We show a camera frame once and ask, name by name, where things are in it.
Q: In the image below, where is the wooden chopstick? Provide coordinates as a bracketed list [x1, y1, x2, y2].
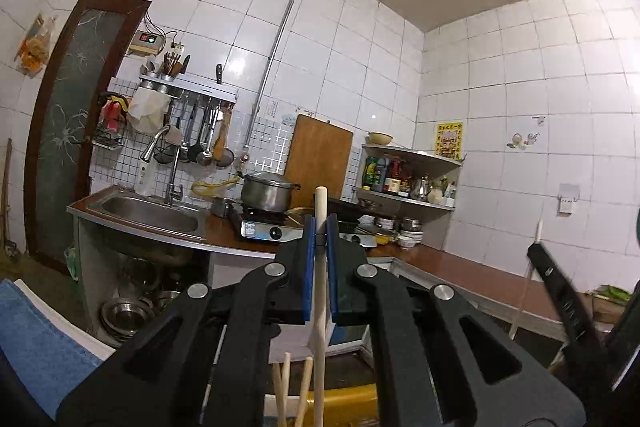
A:
[271, 363, 286, 427]
[314, 186, 328, 427]
[508, 219, 544, 340]
[294, 357, 314, 427]
[279, 352, 291, 427]

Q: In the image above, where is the kitchen counter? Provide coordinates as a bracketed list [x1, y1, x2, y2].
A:
[67, 185, 566, 341]

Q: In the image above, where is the gold perforated utensil holder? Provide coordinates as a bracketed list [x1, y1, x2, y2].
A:
[264, 382, 381, 427]

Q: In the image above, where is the stainless steel sink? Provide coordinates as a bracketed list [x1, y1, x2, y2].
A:
[88, 193, 206, 239]

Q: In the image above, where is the blue textured towel mat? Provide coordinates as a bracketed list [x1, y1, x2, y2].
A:
[1, 280, 102, 419]

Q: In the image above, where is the gas stove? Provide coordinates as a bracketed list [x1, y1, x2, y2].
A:
[228, 202, 304, 243]

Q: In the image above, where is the chrome faucet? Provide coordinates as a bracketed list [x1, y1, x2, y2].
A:
[139, 123, 186, 205]

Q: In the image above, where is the steel cooking pot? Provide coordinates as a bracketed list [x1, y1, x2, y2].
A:
[241, 171, 300, 213]

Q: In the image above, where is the corner shelf with bottles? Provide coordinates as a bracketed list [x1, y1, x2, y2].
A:
[354, 133, 463, 249]

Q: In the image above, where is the wooden cutting board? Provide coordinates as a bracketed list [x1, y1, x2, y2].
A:
[284, 115, 354, 208]

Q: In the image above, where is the brown framed glass door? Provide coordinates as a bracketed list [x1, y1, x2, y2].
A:
[23, 0, 151, 273]

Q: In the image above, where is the wall utensil rack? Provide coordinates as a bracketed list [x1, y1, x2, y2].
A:
[139, 61, 238, 167]

